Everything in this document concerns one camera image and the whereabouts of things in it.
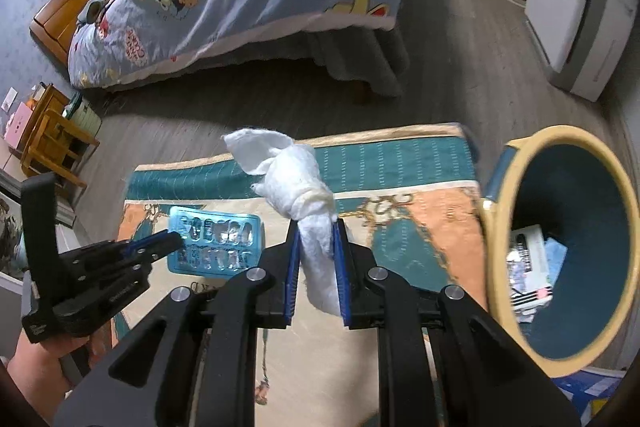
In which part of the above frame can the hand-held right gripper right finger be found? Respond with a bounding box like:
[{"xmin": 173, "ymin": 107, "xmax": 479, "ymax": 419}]
[{"xmin": 335, "ymin": 217, "xmax": 583, "ymax": 427}]

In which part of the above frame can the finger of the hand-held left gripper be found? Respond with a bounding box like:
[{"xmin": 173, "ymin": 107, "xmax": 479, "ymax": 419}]
[
  {"xmin": 75, "ymin": 258, "xmax": 155, "ymax": 291},
  {"xmin": 62, "ymin": 229, "xmax": 185, "ymax": 268}
]

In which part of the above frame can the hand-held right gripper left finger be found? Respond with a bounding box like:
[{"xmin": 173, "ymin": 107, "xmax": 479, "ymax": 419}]
[{"xmin": 52, "ymin": 219, "xmax": 301, "ymax": 427}]

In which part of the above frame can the blue blister pack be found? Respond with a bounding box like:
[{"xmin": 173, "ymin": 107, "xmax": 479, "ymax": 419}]
[{"xmin": 165, "ymin": 205, "xmax": 263, "ymax": 279}]

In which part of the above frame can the white tissue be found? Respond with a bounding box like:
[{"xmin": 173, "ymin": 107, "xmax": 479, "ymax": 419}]
[{"xmin": 221, "ymin": 128, "xmax": 351, "ymax": 315}]

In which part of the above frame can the white green medicine box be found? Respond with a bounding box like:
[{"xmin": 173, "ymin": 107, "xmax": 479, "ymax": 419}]
[{"xmin": 507, "ymin": 224, "xmax": 553, "ymax": 308}]

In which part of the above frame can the teal waste bin yellow rim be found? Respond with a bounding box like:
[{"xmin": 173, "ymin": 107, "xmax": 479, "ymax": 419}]
[{"xmin": 480, "ymin": 125, "xmax": 640, "ymax": 379}]

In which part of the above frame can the person's left hand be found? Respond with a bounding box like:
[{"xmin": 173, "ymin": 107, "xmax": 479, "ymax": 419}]
[{"xmin": 6, "ymin": 332, "xmax": 102, "ymax": 424}]

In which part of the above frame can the green orange patterned mat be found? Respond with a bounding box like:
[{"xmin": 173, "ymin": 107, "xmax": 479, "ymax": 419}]
[{"xmin": 112, "ymin": 123, "xmax": 488, "ymax": 427}]

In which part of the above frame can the wooden chair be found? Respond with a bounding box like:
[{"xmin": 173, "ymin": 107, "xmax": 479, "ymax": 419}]
[{"xmin": 20, "ymin": 82, "xmax": 101, "ymax": 190}]

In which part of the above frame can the pink box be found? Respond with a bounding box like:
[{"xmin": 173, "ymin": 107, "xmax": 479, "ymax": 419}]
[{"xmin": 5, "ymin": 102, "xmax": 31, "ymax": 148}]

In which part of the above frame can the green white bucket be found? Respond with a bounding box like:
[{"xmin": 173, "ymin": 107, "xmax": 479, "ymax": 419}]
[{"xmin": 62, "ymin": 92, "xmax": 103, "ymax": 138}]

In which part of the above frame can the blue face mask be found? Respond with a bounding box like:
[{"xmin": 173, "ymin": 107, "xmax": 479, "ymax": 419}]
[{"xmin": 545, "ymin": 237, "xmax": 568, "ymax": 280}]

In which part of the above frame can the yellow cardboard box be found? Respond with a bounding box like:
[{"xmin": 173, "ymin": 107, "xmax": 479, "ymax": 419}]
[{"xmin": 550, "ymin": 364, "xmax": 628, "ymax": 415}]

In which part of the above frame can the white air purifier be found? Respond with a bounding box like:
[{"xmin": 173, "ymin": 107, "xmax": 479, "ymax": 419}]
[{"xmin": 524, "ymin": 0, "xmax": 640, "ymax": 102}]

